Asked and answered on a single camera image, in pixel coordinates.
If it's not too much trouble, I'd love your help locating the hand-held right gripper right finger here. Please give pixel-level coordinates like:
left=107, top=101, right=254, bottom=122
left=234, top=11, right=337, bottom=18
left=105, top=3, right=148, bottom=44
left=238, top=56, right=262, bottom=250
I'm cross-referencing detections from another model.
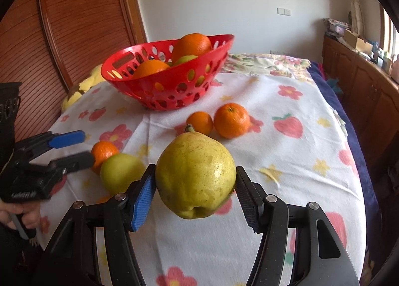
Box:
left=235, top=166, right=360, bottom=286

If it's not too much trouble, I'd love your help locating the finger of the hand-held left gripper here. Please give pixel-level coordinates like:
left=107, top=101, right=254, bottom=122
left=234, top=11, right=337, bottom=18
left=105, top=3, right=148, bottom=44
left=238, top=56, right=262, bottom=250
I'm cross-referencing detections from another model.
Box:
left=47, top=151, right=96, bottom=177
left=19, top=130, right=86, bottom=162

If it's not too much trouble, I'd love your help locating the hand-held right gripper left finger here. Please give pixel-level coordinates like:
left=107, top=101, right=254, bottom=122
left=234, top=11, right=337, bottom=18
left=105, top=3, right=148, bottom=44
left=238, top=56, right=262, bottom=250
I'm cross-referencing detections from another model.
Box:
left=33, top=164, right=156, bottom=286

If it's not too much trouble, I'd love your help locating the small tangerine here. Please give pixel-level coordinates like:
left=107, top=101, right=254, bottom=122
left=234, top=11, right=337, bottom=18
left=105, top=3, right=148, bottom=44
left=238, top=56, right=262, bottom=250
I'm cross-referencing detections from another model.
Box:
left=91, top=141, right=120, bottom=175
left=186, top=112, right=214, bottom=136
left=214, top=103, right=251, bottom=140

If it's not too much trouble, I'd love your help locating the green apple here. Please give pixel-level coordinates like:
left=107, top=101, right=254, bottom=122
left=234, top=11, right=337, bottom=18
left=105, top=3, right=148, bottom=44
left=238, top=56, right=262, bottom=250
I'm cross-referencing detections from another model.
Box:
left=100, top=153, right=147, bottom=195

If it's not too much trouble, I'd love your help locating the large yellow pear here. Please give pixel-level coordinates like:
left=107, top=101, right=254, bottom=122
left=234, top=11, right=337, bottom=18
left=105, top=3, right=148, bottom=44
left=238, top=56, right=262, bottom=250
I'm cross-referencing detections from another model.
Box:
left=155, top=124, right=237, bottom=219

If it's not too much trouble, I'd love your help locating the red plastic basket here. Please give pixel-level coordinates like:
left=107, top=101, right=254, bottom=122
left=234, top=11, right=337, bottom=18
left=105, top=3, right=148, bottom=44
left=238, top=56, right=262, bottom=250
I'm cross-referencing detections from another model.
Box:
left=100, top=34, right=235, bottom=111

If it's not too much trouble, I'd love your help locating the large orange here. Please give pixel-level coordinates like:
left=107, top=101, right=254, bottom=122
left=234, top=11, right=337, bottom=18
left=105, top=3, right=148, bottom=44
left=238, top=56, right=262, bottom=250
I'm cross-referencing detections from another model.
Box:
left=171, top=33, right=213, bottom=64
left=132, top=60, right=171, bottom=78

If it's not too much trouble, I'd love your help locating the green pear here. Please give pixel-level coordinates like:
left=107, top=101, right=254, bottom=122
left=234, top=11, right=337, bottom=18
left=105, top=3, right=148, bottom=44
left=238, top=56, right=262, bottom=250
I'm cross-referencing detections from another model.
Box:
left=171, top=55, right=200, bottom=67

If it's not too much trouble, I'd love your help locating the person's left hand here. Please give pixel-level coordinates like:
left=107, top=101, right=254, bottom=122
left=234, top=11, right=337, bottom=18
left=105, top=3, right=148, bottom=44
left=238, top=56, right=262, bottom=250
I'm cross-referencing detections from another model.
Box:
left=0, top=200, right=41, bottom=230

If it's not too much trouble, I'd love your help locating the yellow plush toy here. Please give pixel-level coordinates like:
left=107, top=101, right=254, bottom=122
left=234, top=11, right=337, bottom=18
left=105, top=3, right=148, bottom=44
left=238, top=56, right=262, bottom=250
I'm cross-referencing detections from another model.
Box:
left=61, top=63, right=108, bottom=111

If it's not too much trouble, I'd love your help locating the white strawberry print cloth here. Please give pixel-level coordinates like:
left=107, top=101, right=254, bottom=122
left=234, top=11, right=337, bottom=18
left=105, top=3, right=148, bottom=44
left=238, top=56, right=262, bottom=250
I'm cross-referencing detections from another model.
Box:
left=34, top=71, right=367, bottom=286

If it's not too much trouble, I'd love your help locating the wooden wardrobe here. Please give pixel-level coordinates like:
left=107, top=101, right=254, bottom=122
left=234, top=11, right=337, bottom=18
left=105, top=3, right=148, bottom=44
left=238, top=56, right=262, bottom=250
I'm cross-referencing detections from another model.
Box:
left=0, top=0, right=147, bottom=149

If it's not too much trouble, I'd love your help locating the floral blanket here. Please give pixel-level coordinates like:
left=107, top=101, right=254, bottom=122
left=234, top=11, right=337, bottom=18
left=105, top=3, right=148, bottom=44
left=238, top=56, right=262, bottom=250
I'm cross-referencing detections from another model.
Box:
left=220, top=53, right=348, bottom=140

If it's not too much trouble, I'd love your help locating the wooden cabinet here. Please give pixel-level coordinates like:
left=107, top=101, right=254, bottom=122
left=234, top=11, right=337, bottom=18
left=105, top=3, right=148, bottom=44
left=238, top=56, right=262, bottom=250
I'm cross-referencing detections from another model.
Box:
left=321, top=34, right=399, bottom=187

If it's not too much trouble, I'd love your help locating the cardboard box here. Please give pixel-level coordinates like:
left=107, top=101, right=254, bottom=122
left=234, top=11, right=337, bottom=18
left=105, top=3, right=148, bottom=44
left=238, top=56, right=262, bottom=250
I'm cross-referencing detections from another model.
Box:
left=343, top=29, right=373, bottom=53

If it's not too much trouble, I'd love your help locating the pile of folded cloths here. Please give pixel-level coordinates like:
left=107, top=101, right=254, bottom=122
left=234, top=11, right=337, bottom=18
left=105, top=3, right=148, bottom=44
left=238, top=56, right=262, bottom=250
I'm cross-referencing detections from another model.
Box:
left=323, top=17, right=353, bottom=37

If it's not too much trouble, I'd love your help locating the window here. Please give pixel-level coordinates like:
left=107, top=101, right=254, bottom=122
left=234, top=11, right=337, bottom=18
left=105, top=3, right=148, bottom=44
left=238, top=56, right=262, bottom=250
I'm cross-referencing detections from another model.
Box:
left=379, top=2, right=399, bottom=59

